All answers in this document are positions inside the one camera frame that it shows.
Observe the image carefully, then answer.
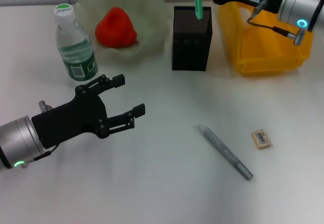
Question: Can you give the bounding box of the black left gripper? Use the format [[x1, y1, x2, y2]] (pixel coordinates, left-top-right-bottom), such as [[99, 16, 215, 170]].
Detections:
[[31, 73, 146, 148]]

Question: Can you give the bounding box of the green pen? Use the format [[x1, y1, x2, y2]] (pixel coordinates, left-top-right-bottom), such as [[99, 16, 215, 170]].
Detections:
[[193, 0, 204, 21]]

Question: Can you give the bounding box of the clear green-label water bottle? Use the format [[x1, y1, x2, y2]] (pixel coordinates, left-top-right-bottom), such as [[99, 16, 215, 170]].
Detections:
[[53, 3, 99, 82]]

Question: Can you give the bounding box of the grey pen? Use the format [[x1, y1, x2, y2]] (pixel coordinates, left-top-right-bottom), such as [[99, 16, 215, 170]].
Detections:
[[194, 124, 254, 181]]

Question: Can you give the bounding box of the beige eraser with barcode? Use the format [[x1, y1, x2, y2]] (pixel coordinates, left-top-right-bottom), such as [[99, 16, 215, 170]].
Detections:
[[250, 130, 273, 151]]

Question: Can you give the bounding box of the black mesh pen holder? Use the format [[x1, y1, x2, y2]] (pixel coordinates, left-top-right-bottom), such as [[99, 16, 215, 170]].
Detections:
[[172, 5, 213, 71]]

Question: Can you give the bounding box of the green glass fruit plate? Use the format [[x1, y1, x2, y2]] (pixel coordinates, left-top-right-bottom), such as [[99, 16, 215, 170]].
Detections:
[[74, 0, 172, 60]]

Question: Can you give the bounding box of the yellow plastic bin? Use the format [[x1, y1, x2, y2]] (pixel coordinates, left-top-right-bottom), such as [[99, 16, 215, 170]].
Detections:
[[218, 1, 314, 77]]

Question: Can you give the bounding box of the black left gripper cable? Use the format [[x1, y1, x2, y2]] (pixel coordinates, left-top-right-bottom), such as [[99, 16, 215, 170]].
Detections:
[[19, 144, 61, 169]]

